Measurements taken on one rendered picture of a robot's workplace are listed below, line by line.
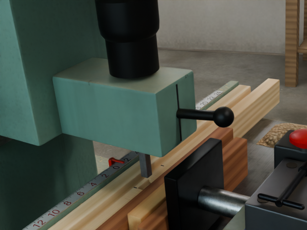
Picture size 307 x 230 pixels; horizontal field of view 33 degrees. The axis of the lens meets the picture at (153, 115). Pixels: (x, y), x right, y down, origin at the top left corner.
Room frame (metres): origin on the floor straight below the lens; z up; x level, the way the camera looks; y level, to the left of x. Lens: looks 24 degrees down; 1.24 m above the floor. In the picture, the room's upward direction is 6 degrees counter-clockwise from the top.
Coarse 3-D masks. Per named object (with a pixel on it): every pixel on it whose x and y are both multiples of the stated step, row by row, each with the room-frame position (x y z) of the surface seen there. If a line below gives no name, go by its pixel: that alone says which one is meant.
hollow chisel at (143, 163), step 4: (140, 152) 0.49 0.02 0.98; (140, 156) 0.49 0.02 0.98; (144, 156) 0.49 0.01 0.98; (148, 156) 0.50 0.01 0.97; (140, 160) 0.49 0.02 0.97; (144, 160) 0.49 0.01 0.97; (148, 160) 0.49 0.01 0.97; (140, 164) 0.49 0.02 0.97; (144, 164) 0.49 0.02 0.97; (148, 164) 0.49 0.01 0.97; (140, 168) 0.50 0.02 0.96; (144, 168) 0.49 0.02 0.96; (148, 168) 0.49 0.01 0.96; (144, 172) 0.49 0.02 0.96; (148, 172) 0.49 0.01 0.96; (144, 176) 0.49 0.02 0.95; (148, 176) 0.49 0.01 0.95
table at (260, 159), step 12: (264, 120) 0.71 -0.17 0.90; (276, 120) 0.70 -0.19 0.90; (252, 132) 0.67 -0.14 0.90; (264, 132) 0.67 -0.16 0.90; (252, 144) 0.64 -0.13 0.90; (252, 156) 0.60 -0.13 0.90; (264, 156) 0.60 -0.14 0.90; (252, 168) 0.57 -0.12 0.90; (264, 168) 0.57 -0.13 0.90; (252, 180) 0.54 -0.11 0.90; (264, 180) 0.54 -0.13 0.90; (240, 192) 0.52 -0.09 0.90; (252, 192) 0.52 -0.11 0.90; (216, 228) 0.45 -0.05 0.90
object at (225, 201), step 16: (208, 144) 0.47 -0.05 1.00; (192, 160) 0.44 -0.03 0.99; (208, 160) 0.45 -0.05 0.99; (176, 176) 0.41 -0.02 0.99; (192, 176) 0.43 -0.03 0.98; (208, 176) 0.45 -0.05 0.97; (176, 192) 0.41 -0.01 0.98; (192, 192) 0.43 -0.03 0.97; (208, 192) 0.43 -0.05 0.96; (224, 192) 0.43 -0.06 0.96; (176, 208) 0.41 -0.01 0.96; (192, 208) 0.42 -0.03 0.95; (208, 208) 0.42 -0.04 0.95; (224, 208) 0.41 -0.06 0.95; (240, 208) 0.41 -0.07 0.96; (176, 224) 0.41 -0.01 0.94; (192, 224) 0.42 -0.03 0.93; (208, 224) 0.45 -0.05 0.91
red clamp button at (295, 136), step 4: (292, 132) 0.42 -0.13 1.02; (296, 132) 0.42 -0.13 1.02; (300, 132) 0.42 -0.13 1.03; (304, 132) 0.42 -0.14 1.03; (292, 136) 0.41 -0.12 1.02; (296, 136) 0.41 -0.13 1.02; (300, 136) 0.41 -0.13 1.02; (304, 136) 0.41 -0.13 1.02; (292, 140) 0.41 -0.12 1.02; (296, 140) 0.41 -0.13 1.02; (300, 140) 0.40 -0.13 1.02; (304, 140) 0.40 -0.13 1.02; (296, 144) 0.40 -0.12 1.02; (300, 144) 0.40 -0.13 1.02; (304, 144) 0.40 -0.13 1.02; (304, 148) 0.40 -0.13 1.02
